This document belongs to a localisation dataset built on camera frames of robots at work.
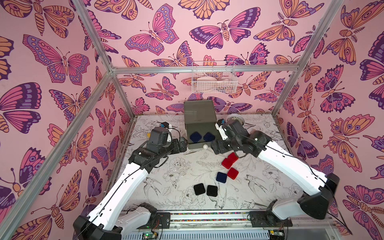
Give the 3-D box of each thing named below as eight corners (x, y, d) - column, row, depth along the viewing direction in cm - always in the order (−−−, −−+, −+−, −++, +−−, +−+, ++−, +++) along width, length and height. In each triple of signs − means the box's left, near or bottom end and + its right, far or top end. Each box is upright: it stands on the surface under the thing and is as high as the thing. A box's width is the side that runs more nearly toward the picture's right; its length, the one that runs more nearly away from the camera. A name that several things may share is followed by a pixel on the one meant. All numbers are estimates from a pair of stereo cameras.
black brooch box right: (206, 195, 83) (206, 194, 82) (207, 185, 87) (207, 184, 85) (216, 197, 83) (217, 195, 81) (217, 187, 86) (218, 186, 84)
